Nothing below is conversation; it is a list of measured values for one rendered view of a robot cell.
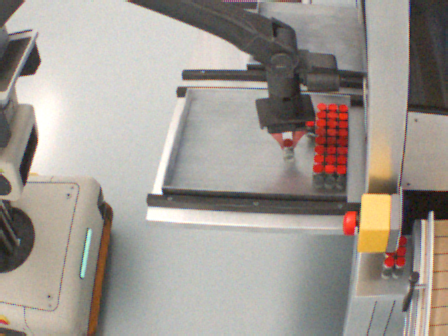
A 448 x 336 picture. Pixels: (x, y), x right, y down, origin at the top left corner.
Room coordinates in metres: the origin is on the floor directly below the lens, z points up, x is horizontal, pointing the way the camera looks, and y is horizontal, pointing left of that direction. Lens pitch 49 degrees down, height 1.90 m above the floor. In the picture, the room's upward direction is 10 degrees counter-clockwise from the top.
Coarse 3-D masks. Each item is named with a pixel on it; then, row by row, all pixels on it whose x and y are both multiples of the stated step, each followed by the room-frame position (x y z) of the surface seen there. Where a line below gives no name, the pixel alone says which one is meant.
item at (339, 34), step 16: (272, 16) 1.34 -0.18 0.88; (288, 16) 1.33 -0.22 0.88; (304, 16) 1.32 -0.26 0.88; (320, 16) 1.32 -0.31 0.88; (336, 16) 1.31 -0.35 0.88; (352, 16) 1.30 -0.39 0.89; (304, 32) 1.26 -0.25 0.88; (320, 32) 1.25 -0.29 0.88; (336, 32) 1.24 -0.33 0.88; (352, 32) 1.24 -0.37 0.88; (304, 48) 1.19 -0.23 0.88; (320, 48) 1.19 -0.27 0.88; (336, 48) 1.18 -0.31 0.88; (352, 48) 1.18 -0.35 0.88; (256, 64) 1.12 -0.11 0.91; (352, 64) 1.12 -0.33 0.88
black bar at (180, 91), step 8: (184, 88) 1.10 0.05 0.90; (224, 88) 1.07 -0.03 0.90; (232, 88) 1.07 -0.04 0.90; (240, 88) 1.07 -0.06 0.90; (248, 88) 1.06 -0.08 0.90; (256, 88) 1.06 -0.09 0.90; (264, 88) 1.05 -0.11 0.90; (184, 96) 1.09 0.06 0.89; (352, 96) 1.00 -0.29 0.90; (360, 96) 0.99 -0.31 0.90; (352, 104) 0.99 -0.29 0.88; (360, 104) 0.98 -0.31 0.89
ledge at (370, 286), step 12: (408, 240) 0.63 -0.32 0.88; (360, 252) 0.63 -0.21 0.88; (372, 252) 0.62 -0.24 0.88; (408, 252) 0.60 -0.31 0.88; (360, 264) 0.60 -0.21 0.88; (372, 264) 0.60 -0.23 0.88; (408, 264) 0.57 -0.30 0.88; (360, 276) 0.58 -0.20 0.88; (372, 276) 0.57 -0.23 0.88; (408, 276) 0.55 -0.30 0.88; (360, 288) 0.55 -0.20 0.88; (372, 288) 0.54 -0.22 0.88; (384, 288) 0.54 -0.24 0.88; (396, 288) 0.53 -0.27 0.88; (360, 300) 0.53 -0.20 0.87; (372, 300) 0.53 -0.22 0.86; (384, 300) 0.52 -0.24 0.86
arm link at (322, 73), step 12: (276, 60) 0.83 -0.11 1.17; (288, 60) 0.83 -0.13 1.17; (300, 60) 0.86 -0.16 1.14; (312, 60) 0.86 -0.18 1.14; (324, 60) 0.86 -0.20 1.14; (336, 60) 0.86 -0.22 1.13; (276, 72) 0.83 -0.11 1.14; (288, 72) 0.83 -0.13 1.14; (312, 72) 0.85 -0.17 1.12; (324, 72) 0.84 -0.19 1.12; (336, 72) 0.84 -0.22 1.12; (312, 84) 0.84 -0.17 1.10; (324, 84) 0.83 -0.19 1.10; (336, 84) 0.83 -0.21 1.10
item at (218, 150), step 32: (192, 96) 1.07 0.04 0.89; (224, 96) 1.05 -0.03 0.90; (256, 96) 1.04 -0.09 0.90; (320, 96) 1.00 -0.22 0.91; (192, 128) 0.99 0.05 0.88; (224, 128) 0.98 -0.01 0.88; (256, 128) 0.96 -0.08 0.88; (192, 160) 0.91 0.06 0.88; (224, 160) 0.90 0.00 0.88; (256, 160) 0.88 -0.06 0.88; (192, 192) 0.81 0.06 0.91; (224, 192) 0.80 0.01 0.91; (256, 192) 0.78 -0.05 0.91; (288, 192) 0.77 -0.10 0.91; (320, 192) 0.78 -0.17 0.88
